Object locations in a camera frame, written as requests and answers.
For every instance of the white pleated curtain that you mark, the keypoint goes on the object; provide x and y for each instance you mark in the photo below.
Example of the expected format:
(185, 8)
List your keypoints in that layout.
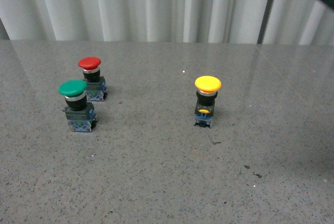
(292, 22)

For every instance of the red mushroom push button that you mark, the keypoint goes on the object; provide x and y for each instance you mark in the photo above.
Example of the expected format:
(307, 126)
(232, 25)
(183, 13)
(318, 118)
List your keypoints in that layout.
(96, 84)

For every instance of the yellow mushroom push button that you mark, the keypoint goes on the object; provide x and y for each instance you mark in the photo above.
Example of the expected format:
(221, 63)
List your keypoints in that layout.
(207, 91)

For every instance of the green mushroom push button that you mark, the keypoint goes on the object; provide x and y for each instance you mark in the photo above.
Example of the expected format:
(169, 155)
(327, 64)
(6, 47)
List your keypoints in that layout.
(80, 113)

